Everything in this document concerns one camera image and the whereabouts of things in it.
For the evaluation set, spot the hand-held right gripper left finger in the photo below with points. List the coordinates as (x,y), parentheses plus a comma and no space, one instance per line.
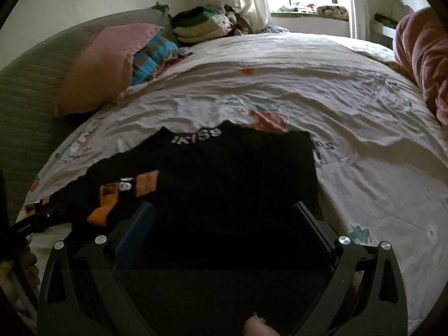
(140,231)

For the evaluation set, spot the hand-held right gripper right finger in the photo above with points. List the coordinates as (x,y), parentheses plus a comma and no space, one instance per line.
(315,227)

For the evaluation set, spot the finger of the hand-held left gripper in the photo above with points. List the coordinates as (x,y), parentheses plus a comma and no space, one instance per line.
(42,217)

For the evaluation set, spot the black printed t-shirt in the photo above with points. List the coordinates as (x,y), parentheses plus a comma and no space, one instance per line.
(227,182)

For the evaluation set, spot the pile of folded clothes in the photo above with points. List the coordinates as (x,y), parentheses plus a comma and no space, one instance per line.
(199,24)

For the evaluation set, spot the person's left hand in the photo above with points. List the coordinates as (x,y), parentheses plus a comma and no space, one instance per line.
(21,266)

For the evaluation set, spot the person's right hand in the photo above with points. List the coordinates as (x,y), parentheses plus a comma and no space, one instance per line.
(259,327)

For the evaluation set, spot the strawberry print bed sheet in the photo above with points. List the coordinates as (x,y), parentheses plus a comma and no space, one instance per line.
(315,87)

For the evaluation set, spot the pink pillow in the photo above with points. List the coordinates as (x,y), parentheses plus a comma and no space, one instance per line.
(101,66)

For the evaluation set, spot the striped colourful cloth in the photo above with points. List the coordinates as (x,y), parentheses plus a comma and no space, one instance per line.
(154,56)

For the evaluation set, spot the pink cloth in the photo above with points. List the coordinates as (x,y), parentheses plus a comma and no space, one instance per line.
(427,52)

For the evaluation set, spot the white bedside table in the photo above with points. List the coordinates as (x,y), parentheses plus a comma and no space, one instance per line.
(383,29)

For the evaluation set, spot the patterned round cushion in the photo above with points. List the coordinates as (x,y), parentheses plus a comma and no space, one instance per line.
(332,11)

